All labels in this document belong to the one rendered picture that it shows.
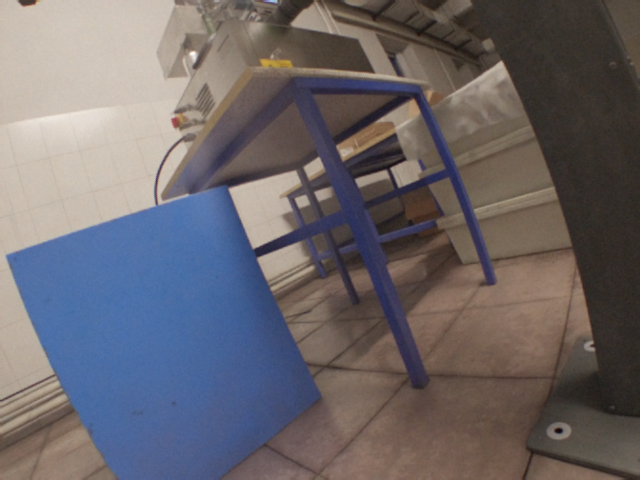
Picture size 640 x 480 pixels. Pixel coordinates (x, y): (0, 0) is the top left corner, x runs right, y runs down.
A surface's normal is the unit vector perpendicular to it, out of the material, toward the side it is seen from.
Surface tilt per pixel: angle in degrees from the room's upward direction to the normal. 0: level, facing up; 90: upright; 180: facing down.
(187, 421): 90
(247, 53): 90
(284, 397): 90
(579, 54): 90
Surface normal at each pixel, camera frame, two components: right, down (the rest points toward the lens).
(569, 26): -0.76, 0.36
